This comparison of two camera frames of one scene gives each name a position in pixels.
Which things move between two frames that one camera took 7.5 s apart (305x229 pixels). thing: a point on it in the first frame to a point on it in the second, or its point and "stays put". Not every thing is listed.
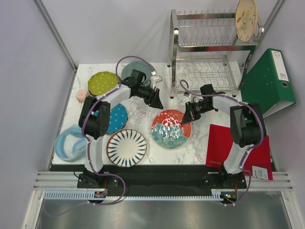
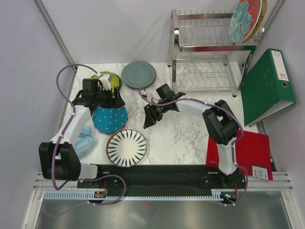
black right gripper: (189, 115) to (151, 116)
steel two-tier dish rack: (204, 54) stays put
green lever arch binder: (267, 86) stays put
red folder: (259, 163) stays put
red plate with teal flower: (167, 131) to (248, 20)
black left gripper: (153, 99) to (116, 102)
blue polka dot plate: (118, 117) stays put
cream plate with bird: (245, 19) to (264, 7)
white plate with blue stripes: (126, 148) stays put
